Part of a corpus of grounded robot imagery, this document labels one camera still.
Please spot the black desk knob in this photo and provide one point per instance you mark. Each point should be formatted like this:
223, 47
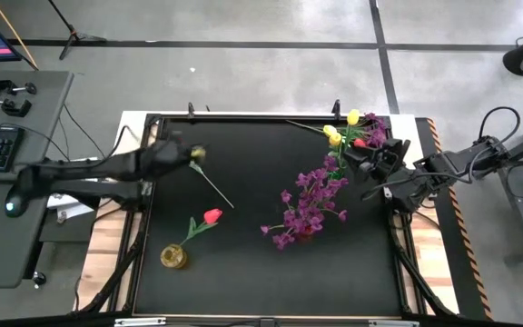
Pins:
39, 278

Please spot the amber glass vase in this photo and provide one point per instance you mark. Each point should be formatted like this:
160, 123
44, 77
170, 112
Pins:
173, 256

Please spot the orange black hazard tape strip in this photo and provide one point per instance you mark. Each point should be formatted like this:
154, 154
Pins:
463, 227

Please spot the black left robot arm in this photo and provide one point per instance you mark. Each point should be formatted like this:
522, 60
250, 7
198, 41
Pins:
84, 170

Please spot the black computer mouse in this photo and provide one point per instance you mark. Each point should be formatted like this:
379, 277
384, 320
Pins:
16, 206

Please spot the yellow wooden rod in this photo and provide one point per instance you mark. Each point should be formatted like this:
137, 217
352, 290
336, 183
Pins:
14, 32

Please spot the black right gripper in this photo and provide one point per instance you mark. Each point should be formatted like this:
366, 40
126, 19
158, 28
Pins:
386, 161

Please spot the black tripod stand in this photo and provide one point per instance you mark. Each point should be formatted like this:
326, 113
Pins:
73, 34

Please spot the black C-clamp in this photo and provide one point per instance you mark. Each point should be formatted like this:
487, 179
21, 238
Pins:
9, 86
12, 106

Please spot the white paper sheets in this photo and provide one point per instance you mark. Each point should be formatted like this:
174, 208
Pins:
68, 209

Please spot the light wooden platform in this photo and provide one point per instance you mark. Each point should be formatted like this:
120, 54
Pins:
102, 245

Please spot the black table edge clip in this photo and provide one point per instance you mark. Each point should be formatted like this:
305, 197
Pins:
336, 110
191, 110

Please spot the red ribbed glass vase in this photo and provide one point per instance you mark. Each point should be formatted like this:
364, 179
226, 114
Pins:
307, 232

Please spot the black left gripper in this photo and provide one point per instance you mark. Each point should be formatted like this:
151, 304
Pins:
168, 159

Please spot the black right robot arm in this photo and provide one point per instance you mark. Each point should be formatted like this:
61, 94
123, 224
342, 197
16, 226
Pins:
447, 165

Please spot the yellow tulip bouquet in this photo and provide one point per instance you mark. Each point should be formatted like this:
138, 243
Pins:
359, 143

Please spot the silver metal bracket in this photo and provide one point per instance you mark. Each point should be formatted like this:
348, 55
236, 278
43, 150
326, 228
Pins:
393, 323
140, 322

